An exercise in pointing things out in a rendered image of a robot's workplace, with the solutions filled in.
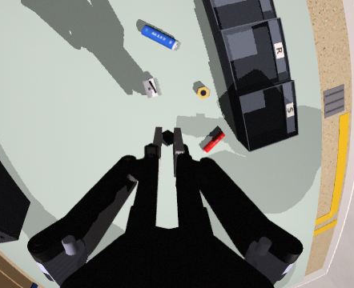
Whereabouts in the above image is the grey rack of three bins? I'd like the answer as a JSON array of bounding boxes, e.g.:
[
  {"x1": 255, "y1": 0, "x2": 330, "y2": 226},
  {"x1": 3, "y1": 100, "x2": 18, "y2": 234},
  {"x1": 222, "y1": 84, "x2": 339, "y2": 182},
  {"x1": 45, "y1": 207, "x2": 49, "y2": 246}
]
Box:
[{"x1": 202, "y1": 0, "x2": 299, "y2": 152}]

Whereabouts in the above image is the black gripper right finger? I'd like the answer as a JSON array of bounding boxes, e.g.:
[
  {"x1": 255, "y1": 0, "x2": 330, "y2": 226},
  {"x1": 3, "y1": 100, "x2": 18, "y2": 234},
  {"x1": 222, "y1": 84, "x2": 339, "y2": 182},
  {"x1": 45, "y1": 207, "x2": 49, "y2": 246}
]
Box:
[{"x1": 173, "y1": 127, "x2": 304, "y2": 288}]

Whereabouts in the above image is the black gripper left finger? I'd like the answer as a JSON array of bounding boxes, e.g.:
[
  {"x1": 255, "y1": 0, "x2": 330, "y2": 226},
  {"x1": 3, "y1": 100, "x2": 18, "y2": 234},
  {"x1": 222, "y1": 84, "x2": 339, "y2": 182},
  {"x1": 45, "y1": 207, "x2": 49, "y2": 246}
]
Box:
[{"x1": 27, "y1": 126, "x2": 163, "y2": 288}]

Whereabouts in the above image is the gold hex nut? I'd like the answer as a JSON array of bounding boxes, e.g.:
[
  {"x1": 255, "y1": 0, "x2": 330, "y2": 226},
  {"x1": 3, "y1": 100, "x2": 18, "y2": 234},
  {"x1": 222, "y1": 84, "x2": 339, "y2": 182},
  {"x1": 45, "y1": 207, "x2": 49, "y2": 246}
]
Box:
[{"x1": 196, "y1": 86, "x2": 209, "y2": 99}]

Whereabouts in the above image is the blue battery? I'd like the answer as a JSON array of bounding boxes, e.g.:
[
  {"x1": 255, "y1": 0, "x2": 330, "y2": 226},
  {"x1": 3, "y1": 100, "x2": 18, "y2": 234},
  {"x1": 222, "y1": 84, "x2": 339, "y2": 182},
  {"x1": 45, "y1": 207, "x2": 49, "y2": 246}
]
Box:
[{"x1": 141, "y1": 25, "x2": 178, "y2": 50}]

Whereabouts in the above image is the red aaa battery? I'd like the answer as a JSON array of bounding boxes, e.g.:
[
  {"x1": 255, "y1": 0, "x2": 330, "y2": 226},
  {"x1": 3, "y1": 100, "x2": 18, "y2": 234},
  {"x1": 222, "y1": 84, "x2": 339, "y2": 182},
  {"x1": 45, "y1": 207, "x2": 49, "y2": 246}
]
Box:
[{"x1": 202, "y1": 131, "x2": 225, "y2": 154}]

